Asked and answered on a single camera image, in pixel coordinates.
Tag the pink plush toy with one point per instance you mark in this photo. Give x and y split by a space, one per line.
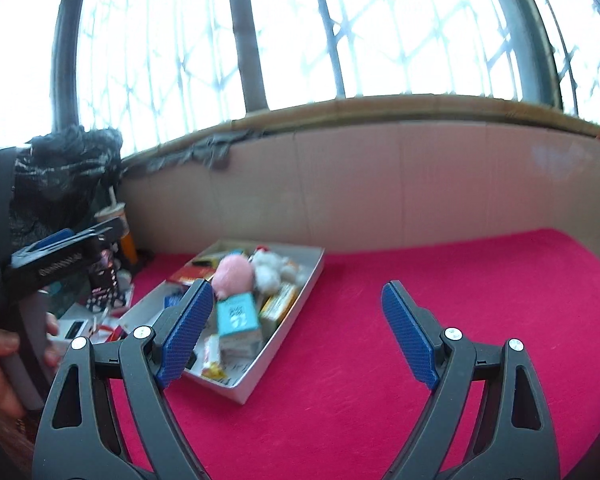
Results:
235 275

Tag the red plastic tool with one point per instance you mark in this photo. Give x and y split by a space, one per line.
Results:
115 333

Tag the yellow tissue pack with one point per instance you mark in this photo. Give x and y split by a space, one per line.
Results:
277 305

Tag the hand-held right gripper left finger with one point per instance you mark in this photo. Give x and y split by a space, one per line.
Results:
187 330

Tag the white plush toy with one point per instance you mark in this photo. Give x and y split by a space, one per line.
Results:
275 267

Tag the black plastic bag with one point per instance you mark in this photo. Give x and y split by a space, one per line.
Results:
70 160

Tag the teal tissue pack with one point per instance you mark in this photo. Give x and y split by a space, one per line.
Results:
237 317

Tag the magenta towel blanket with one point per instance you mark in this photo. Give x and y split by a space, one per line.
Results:
430 285

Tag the white cardboard tray box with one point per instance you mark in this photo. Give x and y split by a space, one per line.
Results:
250 380

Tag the red and white snack packet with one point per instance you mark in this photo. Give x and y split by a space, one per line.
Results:
192 274

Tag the grey cloth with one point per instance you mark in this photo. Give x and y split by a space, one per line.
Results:
215 147

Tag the window with metal grille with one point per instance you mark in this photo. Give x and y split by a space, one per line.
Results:
330 35

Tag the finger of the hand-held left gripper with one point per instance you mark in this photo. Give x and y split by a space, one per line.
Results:
100 235

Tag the yellow snack packet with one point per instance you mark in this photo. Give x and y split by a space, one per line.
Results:
212 357

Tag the polka dot pouch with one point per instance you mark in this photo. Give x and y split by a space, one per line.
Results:
102 292

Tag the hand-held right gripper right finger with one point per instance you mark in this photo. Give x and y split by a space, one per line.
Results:
410 335

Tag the person's left forearm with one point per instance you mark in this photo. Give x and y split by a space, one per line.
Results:
0 440

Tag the white power strip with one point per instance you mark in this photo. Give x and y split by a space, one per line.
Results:
72 327

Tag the orange cup with straw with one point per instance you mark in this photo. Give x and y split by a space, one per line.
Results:
122 230

